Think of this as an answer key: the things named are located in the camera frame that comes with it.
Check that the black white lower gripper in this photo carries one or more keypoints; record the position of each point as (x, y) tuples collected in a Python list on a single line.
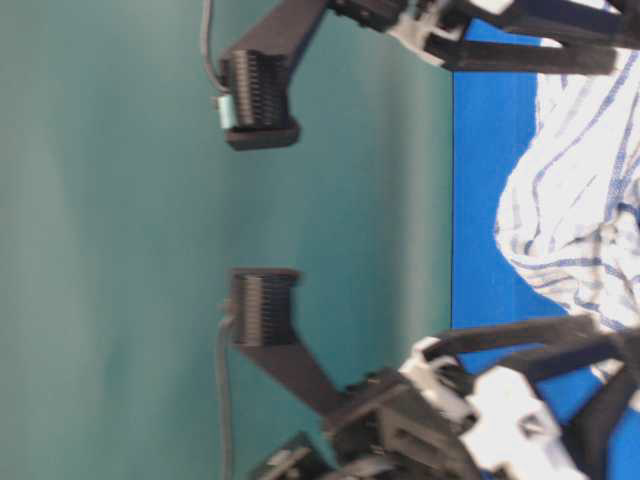
[(464, 405)]

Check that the black white upper gripper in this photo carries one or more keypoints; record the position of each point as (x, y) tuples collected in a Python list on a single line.
[(435, 32)]

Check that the black lower robot arm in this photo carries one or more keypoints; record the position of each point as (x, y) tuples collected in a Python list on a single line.
[(290, 462)]

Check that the black lower wrist camera mount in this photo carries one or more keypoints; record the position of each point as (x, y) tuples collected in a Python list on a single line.
[(261, 304)]

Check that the white blue striped towel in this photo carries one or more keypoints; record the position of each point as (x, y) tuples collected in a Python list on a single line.
[(568, 217)]

